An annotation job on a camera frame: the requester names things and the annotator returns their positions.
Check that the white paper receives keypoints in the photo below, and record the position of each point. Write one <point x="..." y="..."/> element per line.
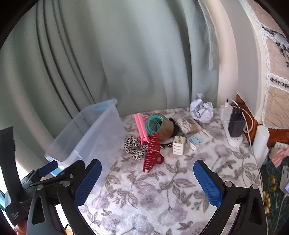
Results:
<point x="202" y="110"/>

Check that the leopard print scrunchie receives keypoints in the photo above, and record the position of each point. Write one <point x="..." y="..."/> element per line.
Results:
<point x="133" y="146"/>

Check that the bag of cotton swabs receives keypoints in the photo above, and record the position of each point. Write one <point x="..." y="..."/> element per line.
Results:
<point x="186" y="126"/>

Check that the white and blue carton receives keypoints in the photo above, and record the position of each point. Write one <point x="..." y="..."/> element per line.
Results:
<point x="199" y="141"/>

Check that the black charger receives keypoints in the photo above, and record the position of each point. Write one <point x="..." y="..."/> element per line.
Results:
<point x="236" y="126"/>

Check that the floral cloth covered desktop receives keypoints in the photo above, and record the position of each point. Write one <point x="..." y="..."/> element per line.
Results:
<point x="158" y="192"/>

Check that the black cloth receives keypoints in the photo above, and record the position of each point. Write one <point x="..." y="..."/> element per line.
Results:
<point x="176" y="128"/>

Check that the green curtain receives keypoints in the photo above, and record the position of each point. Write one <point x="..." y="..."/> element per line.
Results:
<point x="112" y="56"/>

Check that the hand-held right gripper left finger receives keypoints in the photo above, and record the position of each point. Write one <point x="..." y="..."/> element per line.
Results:
<point x="88" y="184"/>

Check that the white power strip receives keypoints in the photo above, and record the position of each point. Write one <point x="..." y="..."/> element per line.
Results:
<point x="234" y="142"/>

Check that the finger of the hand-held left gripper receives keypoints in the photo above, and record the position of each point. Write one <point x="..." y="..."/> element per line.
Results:
<point x="72" y="169"/>
<point x="48" y="168"/>

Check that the small cream hair clip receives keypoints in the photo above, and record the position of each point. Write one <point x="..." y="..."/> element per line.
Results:
<point x="178" y="148"/>

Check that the white cylinder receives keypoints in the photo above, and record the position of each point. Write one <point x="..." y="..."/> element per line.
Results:
<point x="260" y="144"/>

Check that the clear plastic storage box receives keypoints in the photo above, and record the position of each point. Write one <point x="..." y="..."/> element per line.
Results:
<point x="97" y="135"/>

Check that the lace trimmed quilt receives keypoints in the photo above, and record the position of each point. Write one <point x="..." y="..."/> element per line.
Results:
<point x="277" y="108"/>

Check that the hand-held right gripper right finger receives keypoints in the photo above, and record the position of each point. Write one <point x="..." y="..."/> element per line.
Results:
<point x="207" y="185"/>

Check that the dark floral rug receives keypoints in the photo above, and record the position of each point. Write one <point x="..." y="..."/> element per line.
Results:
<point x="273" y="196"/>

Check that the pink hair roller clip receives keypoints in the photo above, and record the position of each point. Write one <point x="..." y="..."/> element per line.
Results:
<point x="141" y="133"/>

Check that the brown tape roll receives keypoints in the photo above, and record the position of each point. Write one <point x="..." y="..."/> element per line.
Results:
<point x="167" y="128"/>

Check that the red hair claw clip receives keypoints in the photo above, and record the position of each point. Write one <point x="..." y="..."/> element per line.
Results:
<point x="152" y="153"/>

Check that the white charger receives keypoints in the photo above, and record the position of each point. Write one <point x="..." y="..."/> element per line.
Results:
<point x="225" y="111"/>

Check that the white device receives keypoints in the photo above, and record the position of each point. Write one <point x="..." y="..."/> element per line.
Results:
<point x="285" y="178"/>

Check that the pink knitted cloth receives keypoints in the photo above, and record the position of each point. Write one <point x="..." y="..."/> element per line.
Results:
<point x="281" y="154"/>

